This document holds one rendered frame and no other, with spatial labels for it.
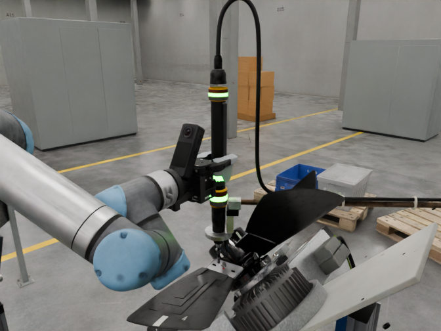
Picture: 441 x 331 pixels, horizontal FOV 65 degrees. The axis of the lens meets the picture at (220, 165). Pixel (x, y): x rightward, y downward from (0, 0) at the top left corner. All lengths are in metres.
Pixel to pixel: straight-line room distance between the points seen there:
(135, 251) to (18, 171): 0.20
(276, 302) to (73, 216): 0.59
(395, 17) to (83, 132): 10.46
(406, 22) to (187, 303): 12.97
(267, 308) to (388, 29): 12.98
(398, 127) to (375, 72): 1.25
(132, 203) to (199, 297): 0.32
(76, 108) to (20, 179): 6.57
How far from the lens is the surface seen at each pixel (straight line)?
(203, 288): 0.85
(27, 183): 0.53
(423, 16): 13.30
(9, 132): 0.74
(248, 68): 9.18
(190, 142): 0.71
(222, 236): 0.86
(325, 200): 0.83
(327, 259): 1.16
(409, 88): 7.96
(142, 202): 0.61
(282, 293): 0.93
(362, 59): 8.30
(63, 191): 0.52
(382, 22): 13.71
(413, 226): 3.86
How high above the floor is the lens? 1.74
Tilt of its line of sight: 18 degrees down
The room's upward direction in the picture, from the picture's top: straight up
